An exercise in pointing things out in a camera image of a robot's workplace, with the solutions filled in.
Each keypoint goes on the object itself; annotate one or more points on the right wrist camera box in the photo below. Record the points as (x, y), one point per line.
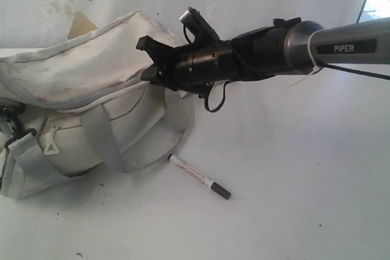
(196, 28)

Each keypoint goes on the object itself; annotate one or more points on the white marker with black cap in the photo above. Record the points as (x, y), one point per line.
(209, 183)

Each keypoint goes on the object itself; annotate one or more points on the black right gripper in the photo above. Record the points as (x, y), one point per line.
(191, 67)

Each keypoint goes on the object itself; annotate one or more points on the white fabric duffel bag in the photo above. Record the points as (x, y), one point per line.
(71, 107)

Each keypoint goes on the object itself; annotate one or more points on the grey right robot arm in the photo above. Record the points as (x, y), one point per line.
(288, 47)

